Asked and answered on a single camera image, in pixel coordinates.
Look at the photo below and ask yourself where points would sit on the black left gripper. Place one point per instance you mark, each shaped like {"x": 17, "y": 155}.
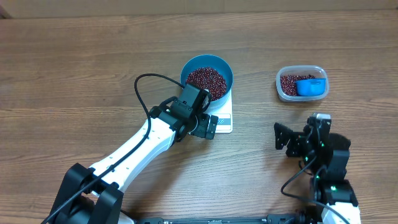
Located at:
{"x": 203, "y": 130}

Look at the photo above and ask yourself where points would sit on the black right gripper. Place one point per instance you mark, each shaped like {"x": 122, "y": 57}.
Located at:
{"x": 296, "y": 139}

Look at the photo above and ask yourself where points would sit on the blue plastic measuring scoop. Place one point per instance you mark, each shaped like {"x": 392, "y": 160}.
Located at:
{"x": 311, "y": 87}

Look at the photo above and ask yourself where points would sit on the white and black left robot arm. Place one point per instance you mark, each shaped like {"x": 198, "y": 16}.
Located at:
{"x": 95, "y": 194}

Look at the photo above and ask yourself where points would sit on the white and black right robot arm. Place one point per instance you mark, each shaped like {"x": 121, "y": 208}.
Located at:
{"x": 324, "y": 156}

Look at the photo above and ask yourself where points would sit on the white digital kitchen scale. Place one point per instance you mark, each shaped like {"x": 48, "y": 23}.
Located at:
{"x": 223, "y": 109}

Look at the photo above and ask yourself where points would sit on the red beans in bowl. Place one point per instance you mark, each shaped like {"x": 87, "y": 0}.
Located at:
{"x": 209, "y": 79}

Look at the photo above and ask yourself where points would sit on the teal blue bowl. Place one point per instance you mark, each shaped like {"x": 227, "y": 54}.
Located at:
{"x": 212, "y": 61}

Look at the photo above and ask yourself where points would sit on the clear plastic container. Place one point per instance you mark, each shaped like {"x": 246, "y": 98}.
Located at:
{"x": 314, "y": 70}

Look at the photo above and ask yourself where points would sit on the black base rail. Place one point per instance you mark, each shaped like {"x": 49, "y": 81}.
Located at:
{"x": 217, "y": 220}

